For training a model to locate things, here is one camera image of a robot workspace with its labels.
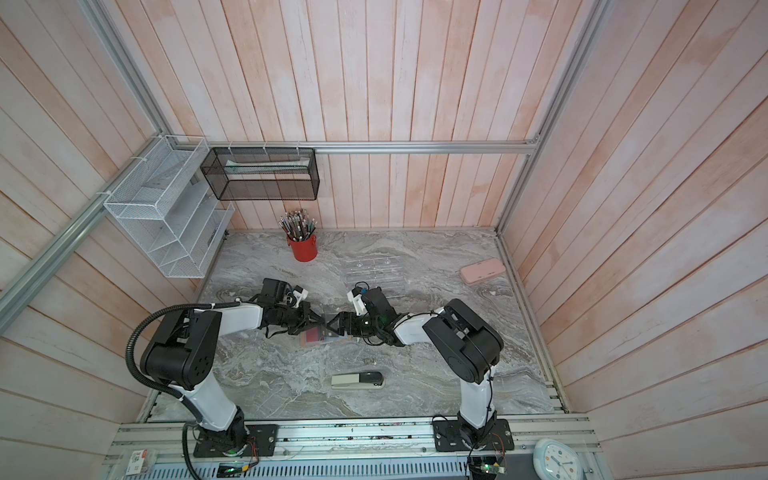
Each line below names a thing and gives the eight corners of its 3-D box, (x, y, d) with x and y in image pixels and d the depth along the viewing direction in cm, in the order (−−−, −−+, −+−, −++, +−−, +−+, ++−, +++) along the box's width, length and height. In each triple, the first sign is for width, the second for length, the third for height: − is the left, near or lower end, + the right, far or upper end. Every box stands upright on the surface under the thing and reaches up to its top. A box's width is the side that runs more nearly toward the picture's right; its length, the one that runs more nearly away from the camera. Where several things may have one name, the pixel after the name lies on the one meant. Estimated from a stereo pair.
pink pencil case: (467, 286, 106) (468, 282, 104) (457, 271, 110) (458, 267, 108) (506, 273, 110) (509, 269, 108) (496, 259, 114) (498, 255, 112)
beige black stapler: (332, 389, 83) (330, 384, 80) (333, 378, 85) (331, 372, 82) (383, 389, 83) (383, 384, 80) (383, 378, 85) (383, 372, 82)
